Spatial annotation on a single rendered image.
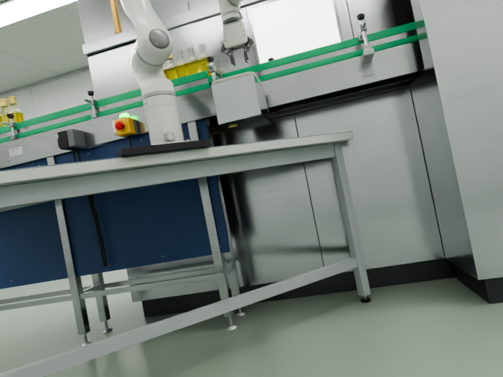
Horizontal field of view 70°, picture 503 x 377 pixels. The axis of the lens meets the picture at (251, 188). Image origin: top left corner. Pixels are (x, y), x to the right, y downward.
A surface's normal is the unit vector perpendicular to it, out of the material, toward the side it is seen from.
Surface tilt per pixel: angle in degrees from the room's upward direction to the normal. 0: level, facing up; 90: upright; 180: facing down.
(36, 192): 90
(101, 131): 90
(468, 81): 90
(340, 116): 90
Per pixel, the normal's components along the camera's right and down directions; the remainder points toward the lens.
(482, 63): -0.21, 0.02
